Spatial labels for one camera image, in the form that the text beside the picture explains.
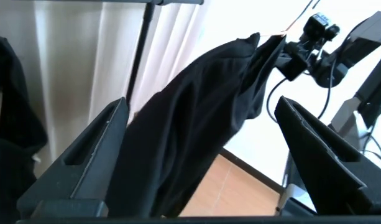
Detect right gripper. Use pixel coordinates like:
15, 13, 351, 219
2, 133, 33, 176
274, 41, 313, 82

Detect black clothes rack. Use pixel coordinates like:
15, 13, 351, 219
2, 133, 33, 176
22, 0, 205, 108

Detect black shorts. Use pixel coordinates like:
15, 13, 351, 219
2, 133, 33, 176
0, 32, 48, 218

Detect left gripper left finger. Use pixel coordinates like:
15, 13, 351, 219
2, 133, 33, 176
16, 96, 129, 218

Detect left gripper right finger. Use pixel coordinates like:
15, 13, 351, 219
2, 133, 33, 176
274, 95, 381, 215

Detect beige curtain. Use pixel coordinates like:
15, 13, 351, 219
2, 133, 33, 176
0, 0, 213, 179

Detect black garment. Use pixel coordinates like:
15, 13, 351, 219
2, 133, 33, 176
106, 32, 287, 218

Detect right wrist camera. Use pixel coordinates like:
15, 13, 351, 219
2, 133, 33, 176
301, 12, 341, 43

